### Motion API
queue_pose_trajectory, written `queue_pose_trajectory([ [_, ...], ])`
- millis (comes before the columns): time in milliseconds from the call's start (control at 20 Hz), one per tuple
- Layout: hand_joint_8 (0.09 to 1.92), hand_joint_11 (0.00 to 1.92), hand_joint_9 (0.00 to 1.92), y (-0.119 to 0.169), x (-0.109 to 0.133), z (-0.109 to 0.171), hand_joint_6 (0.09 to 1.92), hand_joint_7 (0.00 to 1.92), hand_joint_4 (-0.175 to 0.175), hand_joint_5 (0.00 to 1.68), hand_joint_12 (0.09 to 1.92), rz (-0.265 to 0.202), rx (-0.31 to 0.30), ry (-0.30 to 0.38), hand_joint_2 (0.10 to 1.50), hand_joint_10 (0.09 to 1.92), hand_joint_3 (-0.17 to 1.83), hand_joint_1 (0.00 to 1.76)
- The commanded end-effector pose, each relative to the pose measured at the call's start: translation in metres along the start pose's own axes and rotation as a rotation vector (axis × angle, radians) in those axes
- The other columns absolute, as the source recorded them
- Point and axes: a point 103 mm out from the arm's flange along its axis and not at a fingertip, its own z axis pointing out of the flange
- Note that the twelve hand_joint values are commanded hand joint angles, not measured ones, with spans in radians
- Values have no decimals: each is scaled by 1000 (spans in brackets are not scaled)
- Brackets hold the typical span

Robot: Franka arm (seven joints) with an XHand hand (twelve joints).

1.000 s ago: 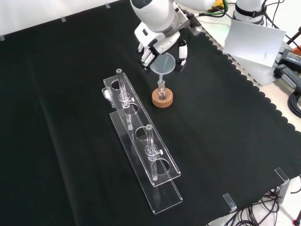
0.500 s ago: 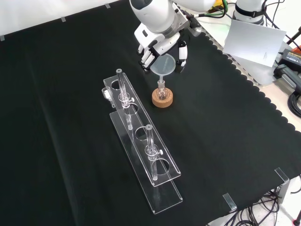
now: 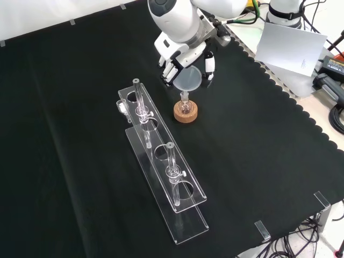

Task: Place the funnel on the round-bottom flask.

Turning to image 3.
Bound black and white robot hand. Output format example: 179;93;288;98
154;32;216;88

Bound translucent plastic funnel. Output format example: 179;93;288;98
172;65;203;99

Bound small glass round-bottom flask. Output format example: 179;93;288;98
179;91;194;115

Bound clear acrylic funnel stand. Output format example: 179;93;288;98
116;78;210;246

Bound black cloth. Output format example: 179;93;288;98
0;0;344;258

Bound pale board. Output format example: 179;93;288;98
254;21;329;78

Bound silver metal plate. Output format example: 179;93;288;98
224;10;319;99

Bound black power adapter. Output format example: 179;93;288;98
315;54;344;81

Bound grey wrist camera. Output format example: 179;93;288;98
213;17;232;47

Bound cork ring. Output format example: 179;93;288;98
173;99;199;124

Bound black cable connector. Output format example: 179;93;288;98
312;73;344;104

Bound coiled black cable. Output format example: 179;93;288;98
328;103;344;135

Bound tangled black floor cables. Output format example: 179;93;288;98
236;212;344;258

